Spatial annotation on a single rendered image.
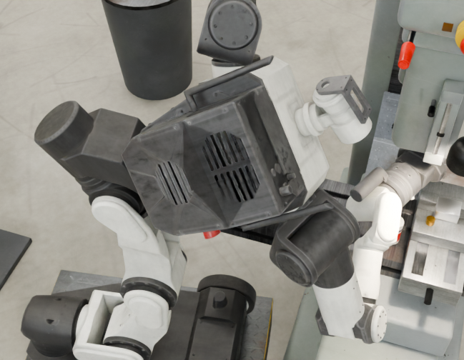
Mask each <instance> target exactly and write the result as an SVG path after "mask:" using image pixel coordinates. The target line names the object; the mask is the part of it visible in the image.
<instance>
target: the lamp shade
mask: <svg viewBox="0 0 464 360"><path fill-rule="evenodd" d="M446 165H447V167H448V168H449V169H450V170H451V171H452V172H453V173H454V174H456V175H458V176H462V177H464V136H462V137H460V138H459V139H458V140H457V141H456V142H455V143H454V144H453V145H452V146H451V147H450V149H449V152H448V155H447V158H446Z"/></svg>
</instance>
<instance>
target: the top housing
mask: <svg viewBox="0 0 464 360"><path fill-rule="evenodd" d="M462 21H464V0H400V5H399V9H398V23H399V25H400V26H401V27H403V28H404V29H407V30H411V31H419V32H423V33H427V34H435V35H439V36H446V37H451V38H455V35H456V31H457V28H458V26H459V24H460V23H461V22H462ZM444 22H445V23H450V24H453V29H452V32H448V31H442V27H443V23H444Z"/></svg>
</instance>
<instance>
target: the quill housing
mask: <svg viewBox="0 0 464 360"><path fill-rule="evenodd" d="M446 79H451V80H455V81H462V82H464V55H460V54H453V53H448V52H444V51H437V50H433V49H426V48H421V47H417V46H416V47H415V51H414V54H413V57H412V60H411V62H410V65H409V67H408V68H407V69H406V71H405V77H404V80H403V86H402V90H401V93H400V99H399V103H398V109H397V112H396V116H395V122H394V124H393V125H392V129H393V131H392V141H393V143H394V145H396V146H397V147H399V148H401V149H407V150H411V151H416V152H420V153H425V148H426V146H427V142H428V138H429V135H430V130H431V128H432V125H433V120H434V118H435V116H434V117H429V116H428V109H429V106H430V105H431V101H432V99H435V100H436V103H435V108H436V110H437V107H438V103H439V100H440V95H441V93H442V90H443V85H444V83H445V80H446ZM436 110H435V113H436ZM462 136H464V95H463V99H462V102H461V105H460V108H459V110H458V114H457V116H456V120H455V123H454V126H453V130H452V132H451V135H450V139H449V142H448V145H447V148H446V150H445V155H444V158H447V155H448V152H449V149H450V147H451V146H452V145H453V144H454V143H455V142H456V141H457V140H458V139H459V138H460V137H462Z"/></svg>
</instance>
